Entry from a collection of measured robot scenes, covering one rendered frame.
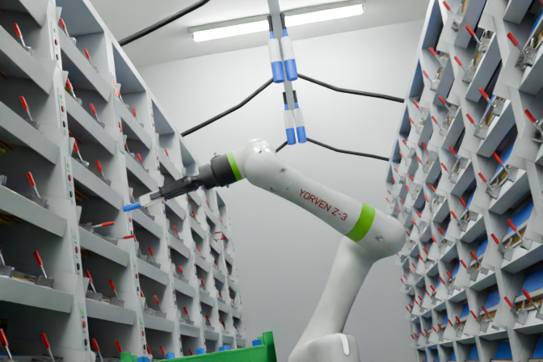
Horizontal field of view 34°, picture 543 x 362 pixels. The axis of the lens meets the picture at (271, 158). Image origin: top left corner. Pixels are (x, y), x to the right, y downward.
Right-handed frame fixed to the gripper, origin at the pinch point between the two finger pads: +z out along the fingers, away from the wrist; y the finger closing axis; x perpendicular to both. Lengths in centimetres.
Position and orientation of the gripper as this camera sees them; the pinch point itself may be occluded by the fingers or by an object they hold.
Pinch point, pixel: (151, 198)
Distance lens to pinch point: 274.0
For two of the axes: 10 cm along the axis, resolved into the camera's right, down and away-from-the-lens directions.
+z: -9.3, 3.6, -0.1
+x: 3.5, 9.1, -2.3
